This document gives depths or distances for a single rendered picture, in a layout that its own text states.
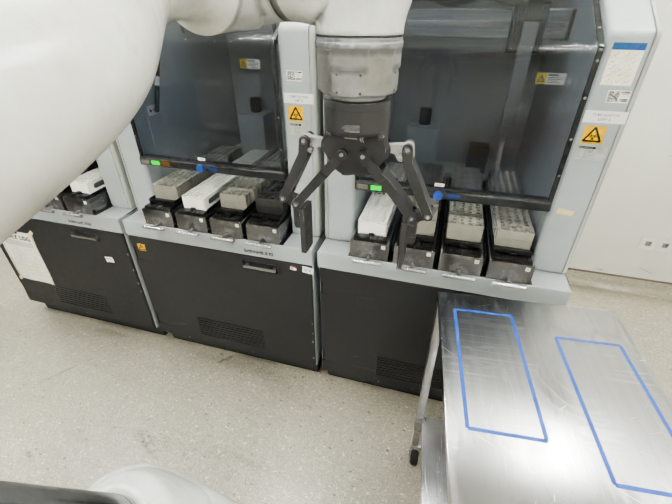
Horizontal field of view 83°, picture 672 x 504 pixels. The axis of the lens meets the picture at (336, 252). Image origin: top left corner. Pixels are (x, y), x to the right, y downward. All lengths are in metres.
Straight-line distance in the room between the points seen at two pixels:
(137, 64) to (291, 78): 1.13
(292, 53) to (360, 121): 0.88
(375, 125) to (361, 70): 0.06
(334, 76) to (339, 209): 0.99
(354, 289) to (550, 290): 0.65
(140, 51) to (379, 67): 0.27
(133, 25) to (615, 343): 1.09
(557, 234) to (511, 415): 0.69
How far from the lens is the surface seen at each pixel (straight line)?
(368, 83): 0.41
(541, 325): 1.09
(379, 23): 0.41
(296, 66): 1.29
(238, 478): 1.70
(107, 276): 2.12
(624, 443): 0.93
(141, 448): 1.88
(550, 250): 1.41
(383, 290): 1.41
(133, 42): 0.19
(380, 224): 1.31
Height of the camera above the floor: 1.48
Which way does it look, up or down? 33 degrees down
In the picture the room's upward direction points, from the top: straight up
